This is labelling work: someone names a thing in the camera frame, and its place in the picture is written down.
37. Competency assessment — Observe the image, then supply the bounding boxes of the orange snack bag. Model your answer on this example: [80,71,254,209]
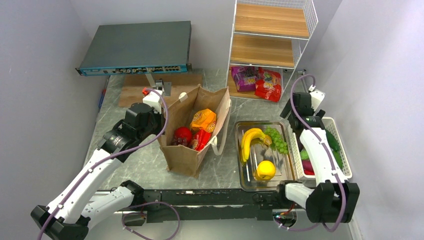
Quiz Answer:
[189,108,217,133]

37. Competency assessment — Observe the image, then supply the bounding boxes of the red snack bag shelf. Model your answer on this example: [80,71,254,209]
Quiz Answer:
[190,129,212,152]
[254,67,283,103]

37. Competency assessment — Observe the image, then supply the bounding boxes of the red apple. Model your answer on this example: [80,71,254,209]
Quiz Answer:
[174,126,193,143]

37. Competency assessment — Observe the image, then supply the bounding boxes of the brown burlap grocery bag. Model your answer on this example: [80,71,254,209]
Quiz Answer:
[158,86,231,178]

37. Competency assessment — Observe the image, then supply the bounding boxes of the purple grapes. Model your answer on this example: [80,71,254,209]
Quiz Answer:
[170,137,190,147]

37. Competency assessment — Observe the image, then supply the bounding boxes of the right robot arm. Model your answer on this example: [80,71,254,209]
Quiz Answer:
[275,92,360,226]

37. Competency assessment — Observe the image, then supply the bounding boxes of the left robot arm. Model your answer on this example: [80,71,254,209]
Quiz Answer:
[30,102,169,240]

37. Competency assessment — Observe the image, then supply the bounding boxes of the purple snack bag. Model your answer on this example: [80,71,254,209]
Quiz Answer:
[230,66,258,93]

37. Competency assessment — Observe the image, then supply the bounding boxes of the white plastic basket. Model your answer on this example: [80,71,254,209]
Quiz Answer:
[287,116,352,187]

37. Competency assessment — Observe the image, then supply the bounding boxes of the green grapes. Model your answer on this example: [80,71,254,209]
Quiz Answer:
[264,127,289,154]

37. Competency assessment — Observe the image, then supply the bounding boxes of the green cucumber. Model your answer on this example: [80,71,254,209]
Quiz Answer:
[325,129,343,170]

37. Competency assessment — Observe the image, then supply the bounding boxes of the purple eggplant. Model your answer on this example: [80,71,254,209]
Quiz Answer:
[301,160,314,172]

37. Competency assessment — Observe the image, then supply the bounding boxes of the yellow banana bunch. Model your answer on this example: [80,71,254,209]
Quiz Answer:
[240,128,273,163]

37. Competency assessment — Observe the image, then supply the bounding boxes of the stainless steel tray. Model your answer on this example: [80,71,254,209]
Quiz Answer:
[234,121,295,192]

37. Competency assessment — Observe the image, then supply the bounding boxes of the red chili pepper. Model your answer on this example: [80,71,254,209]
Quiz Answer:
[303,169,315,176]

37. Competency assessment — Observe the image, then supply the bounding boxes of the yellow lemon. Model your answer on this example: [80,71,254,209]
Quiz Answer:
[254,160,276,181]

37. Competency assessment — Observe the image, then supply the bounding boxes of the wooden base board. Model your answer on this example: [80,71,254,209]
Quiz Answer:
[118,73,204,108]

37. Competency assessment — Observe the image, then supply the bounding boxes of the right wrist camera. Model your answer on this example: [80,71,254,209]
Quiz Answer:
[308,85,326,112]

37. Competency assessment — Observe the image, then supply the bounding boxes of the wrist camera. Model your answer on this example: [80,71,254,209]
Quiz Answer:
[308,85,326,112]
[142,87,164,114]

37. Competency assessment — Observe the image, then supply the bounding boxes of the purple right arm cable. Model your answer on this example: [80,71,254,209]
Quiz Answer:
[273,74,348,233]

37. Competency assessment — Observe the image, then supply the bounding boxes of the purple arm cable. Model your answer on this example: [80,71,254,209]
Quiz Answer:
[273,74,348,233]
[36,87,181,240]

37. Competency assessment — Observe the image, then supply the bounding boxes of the white wire shelf rack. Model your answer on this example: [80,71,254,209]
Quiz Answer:
[224,0,319,101]

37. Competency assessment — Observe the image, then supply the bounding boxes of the metal switch stand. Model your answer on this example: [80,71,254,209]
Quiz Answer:
[145,73,172,97]

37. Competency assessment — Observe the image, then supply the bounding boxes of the grey network switch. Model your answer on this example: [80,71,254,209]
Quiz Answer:
[76,20,192,77]

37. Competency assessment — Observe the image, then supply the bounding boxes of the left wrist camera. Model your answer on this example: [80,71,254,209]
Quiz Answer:
[142,87,164,114]

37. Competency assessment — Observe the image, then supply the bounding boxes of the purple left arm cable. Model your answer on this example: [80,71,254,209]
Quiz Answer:
[36,87,181,240]

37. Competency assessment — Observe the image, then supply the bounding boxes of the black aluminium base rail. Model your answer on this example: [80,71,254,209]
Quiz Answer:
[52,188,352,240]

